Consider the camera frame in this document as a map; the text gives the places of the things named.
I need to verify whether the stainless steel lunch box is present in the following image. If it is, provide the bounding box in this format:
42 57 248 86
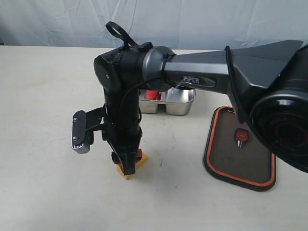
139 88 196 116

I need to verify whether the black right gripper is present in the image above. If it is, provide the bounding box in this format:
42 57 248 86
101 105 144 176

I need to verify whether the red toy sausage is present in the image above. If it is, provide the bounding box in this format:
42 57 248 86
144 90 161 101

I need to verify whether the dark lid with orange seal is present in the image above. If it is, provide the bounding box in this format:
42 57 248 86
203 106 276 192

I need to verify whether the blue-grey backdrop cloth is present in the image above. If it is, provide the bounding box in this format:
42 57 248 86
0 0 308 50

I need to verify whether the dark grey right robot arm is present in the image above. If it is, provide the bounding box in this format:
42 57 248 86
93 40 308 172

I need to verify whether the yellow toy cheese wedge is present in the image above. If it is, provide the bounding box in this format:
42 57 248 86
116 152 149 180

